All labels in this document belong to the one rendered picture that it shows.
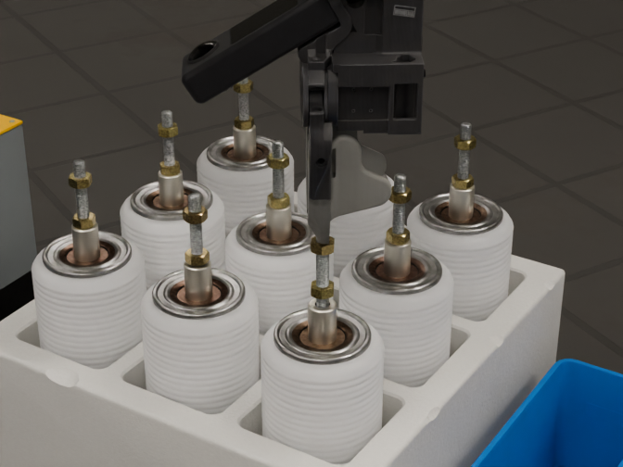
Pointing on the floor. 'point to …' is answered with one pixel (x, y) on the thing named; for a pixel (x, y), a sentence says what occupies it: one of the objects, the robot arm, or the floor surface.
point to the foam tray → (542, 277)
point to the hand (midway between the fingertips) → (313, 222)
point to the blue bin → (564, 422)
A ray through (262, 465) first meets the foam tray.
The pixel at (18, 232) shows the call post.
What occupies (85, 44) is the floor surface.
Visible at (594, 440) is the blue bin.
